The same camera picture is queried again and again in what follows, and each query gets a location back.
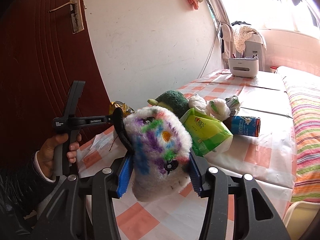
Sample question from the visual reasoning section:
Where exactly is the green plastic snack bag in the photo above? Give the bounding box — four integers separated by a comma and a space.
180, 108, 233, 157

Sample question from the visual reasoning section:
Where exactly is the blue cylindrical can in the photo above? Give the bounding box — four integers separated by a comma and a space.
223, 115, 260, 137

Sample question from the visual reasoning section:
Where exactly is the white green plastic bag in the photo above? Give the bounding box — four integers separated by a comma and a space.
207, 98, 231, 121

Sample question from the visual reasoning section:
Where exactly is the white knotted plastic bag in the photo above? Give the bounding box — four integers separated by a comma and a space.
188, 94, 208, 115

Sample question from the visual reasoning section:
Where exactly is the green wrapper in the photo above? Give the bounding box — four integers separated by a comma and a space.
225, 95, 241, 116

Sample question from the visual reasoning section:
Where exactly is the green plush turtle toy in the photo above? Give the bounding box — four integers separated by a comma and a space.
147, 90, 189, 119

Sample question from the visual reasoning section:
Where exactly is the cream plastic trash bin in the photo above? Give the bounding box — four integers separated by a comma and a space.
283, 201, 319, 239

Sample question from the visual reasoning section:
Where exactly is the person's left hand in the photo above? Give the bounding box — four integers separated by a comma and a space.
37, 133, 81, 179

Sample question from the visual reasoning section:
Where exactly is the checkered plastic tablecloth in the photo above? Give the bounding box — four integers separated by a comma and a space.
75, 68, 298, 240

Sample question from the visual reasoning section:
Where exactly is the dark red door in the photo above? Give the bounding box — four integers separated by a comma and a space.
1, 0, 110, 169

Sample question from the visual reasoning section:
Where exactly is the white desk organizer box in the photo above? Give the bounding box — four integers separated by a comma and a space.
228, 54, 259, 78

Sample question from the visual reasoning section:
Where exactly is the striped bed cover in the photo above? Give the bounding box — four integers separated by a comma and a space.
276, 66, 319, 203

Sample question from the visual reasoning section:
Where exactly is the left pink curtain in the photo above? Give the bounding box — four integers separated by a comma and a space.
205, 0, 235, 60

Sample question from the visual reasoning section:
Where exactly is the floral cloth on cabinet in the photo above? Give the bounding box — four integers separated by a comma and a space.
233, 24, 261, 54

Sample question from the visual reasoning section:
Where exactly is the metal door handle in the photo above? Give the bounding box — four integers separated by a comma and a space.
48, 0, 84, 34

